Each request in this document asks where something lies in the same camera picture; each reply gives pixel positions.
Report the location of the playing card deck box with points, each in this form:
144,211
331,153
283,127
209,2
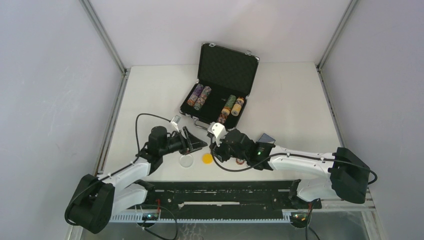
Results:
265,138

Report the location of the yellow round button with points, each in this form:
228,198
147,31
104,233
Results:
207,159

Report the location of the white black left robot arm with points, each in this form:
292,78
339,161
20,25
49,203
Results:
97,199

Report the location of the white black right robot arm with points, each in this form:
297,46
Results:
339,174

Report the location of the green yellow chip stack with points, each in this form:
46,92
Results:
226,110

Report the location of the black poker set case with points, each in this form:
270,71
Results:
228,72

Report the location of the red round poker chip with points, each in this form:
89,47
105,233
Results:
240,161

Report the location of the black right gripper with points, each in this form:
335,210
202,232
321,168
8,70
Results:
218,151

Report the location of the yellow blue chip stack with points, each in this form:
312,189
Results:
237,107

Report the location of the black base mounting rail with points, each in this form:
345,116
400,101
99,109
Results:
224,200

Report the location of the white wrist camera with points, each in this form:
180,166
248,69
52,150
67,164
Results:
175,122
217,132

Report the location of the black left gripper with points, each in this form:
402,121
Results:
198,144

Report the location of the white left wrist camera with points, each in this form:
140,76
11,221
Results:
175,122

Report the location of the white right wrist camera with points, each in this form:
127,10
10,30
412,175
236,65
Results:
217,132

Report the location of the purple orange chip stack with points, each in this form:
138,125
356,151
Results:
195,94

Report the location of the orange blue chip stack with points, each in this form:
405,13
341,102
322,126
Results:
222,118

